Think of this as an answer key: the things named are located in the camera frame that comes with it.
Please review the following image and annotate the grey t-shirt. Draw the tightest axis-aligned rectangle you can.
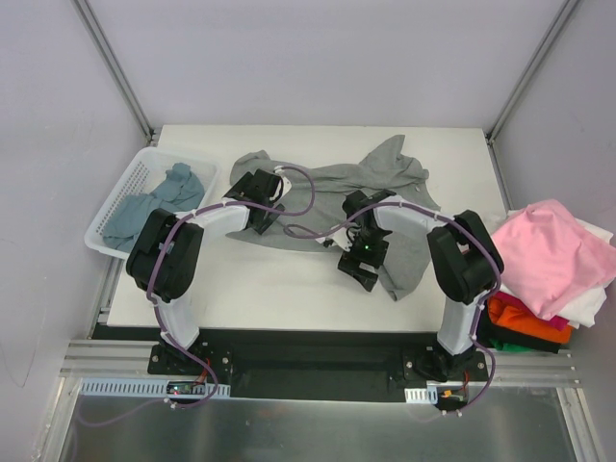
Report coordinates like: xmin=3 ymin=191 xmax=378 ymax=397
xmin=228 ymin=135 xmax=441 ymax=301

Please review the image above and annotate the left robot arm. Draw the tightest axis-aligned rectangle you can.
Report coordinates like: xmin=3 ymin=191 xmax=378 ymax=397
xmin=126 ymin=167 xmax=291 ymax=374

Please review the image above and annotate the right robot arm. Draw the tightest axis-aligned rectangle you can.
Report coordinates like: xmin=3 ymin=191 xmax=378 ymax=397
xmin=334 ymin=190 xmax=504 ymax=380

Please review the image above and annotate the blue-grey t-shirt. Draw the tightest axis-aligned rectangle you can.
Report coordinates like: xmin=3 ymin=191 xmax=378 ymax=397
xmin=102 ymin=163 xmax=205 ymax=253

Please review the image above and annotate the white plastic laundry basket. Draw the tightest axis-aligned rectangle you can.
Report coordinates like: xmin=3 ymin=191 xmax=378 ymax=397
xmin=84 ymin=146 xmax=220 ymax=260

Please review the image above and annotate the magenta t-shirt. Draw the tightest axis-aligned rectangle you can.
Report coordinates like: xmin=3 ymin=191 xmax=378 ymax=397
xmin=495 ymin=288 xmax=569 ymax=332

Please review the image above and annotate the orange t-shirt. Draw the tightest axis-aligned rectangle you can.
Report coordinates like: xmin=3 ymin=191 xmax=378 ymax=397
xmin=487 ymin=293 xmax=574 ymax=345

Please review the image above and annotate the green t-shirt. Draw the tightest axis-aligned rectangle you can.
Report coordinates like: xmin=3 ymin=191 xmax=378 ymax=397
xmin=490 ymin=339 xmax=531 ymax=353

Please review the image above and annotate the black t-shirt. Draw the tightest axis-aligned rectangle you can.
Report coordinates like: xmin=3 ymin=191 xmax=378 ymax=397
xmin=477 ymin=303 xmax=569 ymax=353

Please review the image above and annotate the white t-shirt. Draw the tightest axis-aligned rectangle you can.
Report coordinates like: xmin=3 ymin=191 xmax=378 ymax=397
xmin=480 ymin=208 xmax=614 ymax=329

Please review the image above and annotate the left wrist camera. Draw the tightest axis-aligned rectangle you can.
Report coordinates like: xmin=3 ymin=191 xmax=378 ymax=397
xmin=271 ymin=166 xmax=292 ymax=202

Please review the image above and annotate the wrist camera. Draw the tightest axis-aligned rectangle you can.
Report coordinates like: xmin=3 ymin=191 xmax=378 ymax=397
xmin=322 ymin=227 xmax=351 ymax=251
xmin=271 ymin=166 xmax=292 ymax=202

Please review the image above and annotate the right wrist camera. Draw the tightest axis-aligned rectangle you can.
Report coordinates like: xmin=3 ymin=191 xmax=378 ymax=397
xmin=322 ymin=227 xmax=351 ymax=251

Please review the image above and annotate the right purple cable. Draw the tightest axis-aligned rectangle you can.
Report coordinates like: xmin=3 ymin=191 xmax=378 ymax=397
xmin=281 ymin=203 xmax=495 ymax=421

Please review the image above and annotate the purple cable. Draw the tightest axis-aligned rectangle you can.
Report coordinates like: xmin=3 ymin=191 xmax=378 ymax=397
xmin=281 ymin=203 xmax=495 ymax=421
xmin=71 ymin=164 xmax=319 ymax=427

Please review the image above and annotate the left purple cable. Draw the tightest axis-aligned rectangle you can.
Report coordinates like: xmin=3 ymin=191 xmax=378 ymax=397
xmin=71 ymin=164 xmax=319 ymax=427

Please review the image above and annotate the aluminium frame post left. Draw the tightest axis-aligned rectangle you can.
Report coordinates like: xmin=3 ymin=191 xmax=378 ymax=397
xmin=71 ymin=0 xmax=160 ymax=146

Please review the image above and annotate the aluminium frame post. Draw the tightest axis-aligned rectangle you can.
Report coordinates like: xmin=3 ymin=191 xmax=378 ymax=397
xmin=71 ymin=0 xmax=160 ymax=146
xmin=484 ymin=0 xmax=582 ymax=144

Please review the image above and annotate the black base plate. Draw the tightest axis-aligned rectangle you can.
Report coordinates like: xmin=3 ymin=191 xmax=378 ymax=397
xmin=147 ymin=329 xmax=488 ymax=402

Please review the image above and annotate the right cable duct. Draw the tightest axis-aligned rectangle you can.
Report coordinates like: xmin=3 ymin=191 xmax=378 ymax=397
xmin=404 ymin=386 xmax=438 ymax=405

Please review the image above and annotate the cable duct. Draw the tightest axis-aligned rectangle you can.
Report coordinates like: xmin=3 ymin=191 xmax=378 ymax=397
xmin=404 ymin=386 xmax=438 ymax=405
xmin=80 ymin=378 xmax=231 ymax=399

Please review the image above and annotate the aluminium front rail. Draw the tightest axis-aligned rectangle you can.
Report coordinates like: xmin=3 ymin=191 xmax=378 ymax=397
xmin=61 ymin=340 xmax=582 ymax=388

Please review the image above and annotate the left cable duct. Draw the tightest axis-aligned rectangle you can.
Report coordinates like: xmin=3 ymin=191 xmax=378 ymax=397
xmin=80 ymin=378 xmax=231 ymax=399

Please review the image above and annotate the aluminium frame post right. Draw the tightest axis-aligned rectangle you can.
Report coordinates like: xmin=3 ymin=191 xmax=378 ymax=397
xmin=484 ymin=0 xmax=582 ymax=144

